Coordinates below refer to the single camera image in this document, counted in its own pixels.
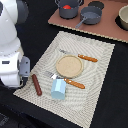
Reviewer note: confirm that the fork with orange handle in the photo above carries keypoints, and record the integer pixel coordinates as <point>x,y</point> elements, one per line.
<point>69,81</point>

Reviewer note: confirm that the light blue cup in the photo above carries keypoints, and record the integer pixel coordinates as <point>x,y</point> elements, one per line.
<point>58,89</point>

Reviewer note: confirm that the beige woven placemat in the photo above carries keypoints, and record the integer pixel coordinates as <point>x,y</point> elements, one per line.
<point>79,104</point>

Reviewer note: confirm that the beige bowl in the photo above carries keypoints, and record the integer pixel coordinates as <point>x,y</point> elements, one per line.
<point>123,14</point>

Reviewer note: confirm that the knife with orange handle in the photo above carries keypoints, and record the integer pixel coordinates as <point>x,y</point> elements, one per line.
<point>79,55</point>

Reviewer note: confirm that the grey cooking pot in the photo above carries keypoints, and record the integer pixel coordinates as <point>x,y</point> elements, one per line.
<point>68,13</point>

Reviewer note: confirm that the red toy tomato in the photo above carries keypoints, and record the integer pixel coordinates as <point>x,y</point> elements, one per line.
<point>67,7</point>

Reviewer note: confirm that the brown toy sausage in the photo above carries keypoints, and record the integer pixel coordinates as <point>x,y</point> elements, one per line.
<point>36,84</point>

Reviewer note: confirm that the black stove burner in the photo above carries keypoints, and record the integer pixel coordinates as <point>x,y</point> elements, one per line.
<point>96,4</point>

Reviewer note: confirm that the grey frying pan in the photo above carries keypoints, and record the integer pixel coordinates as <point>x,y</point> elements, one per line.
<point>89,15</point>

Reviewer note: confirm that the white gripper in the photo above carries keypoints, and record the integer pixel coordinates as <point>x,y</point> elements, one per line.
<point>13,69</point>

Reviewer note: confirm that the pink toy stove board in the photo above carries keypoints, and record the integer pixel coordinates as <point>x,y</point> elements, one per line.
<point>107,26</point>

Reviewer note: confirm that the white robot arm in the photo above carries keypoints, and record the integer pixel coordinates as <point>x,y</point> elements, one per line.
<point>12,12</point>

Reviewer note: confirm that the round tan plate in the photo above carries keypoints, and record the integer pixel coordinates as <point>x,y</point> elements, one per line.
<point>69,66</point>

